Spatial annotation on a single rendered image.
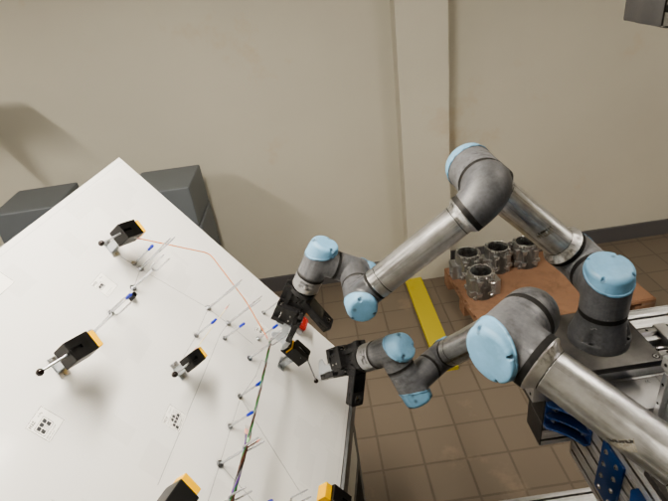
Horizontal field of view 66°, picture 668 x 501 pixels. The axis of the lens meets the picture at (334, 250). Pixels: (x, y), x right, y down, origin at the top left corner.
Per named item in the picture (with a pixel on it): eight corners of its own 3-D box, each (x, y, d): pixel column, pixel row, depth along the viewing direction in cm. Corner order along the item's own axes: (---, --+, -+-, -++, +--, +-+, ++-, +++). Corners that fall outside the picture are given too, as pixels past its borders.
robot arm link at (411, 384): (447, 386, 132) (426, 349, 132) (419, 412, 125) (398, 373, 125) (428, 387, 138) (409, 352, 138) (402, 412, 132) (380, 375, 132)
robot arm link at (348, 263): (370, 303, 131) (330, 292, 128) (364, 279, 141) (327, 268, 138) (383, 278, 128) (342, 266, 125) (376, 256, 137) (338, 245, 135)
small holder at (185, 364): (153, 377, 115) (172, 363, 112) (178, 359, 123) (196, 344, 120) (166, 393, 115) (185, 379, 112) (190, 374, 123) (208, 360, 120)
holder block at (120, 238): (79, 250, 119) (99, 229, 116) (113, 239, 129) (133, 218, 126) (91, 265, 119) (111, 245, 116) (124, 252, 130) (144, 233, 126)
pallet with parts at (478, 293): (591, 256, 371) (597, 219, 355) (658, 320, 305) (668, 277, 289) (442, 278, 370) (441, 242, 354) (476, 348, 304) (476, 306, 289)
